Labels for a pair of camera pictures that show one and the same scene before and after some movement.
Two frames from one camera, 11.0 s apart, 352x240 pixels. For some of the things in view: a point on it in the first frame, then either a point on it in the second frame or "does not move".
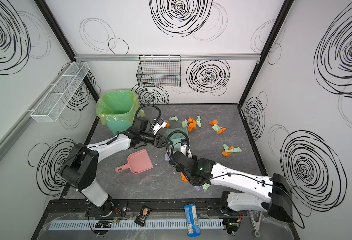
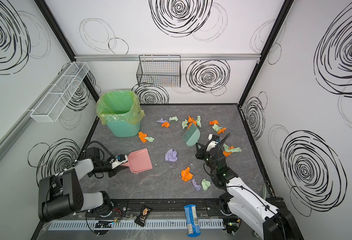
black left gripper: x=155 y=139 to x=115 y=168
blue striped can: x=193 y=228 does not move
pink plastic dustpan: x=138 y=162 does not move
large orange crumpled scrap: x=192 y=123 does not move
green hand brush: x=175 y=135 to x=192 y=135
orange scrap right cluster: x=221 y=130 does not move
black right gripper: x=179 y=156 to x=200 y=150
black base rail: x=77 y=208 does not move
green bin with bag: x=118 y=109 does not move
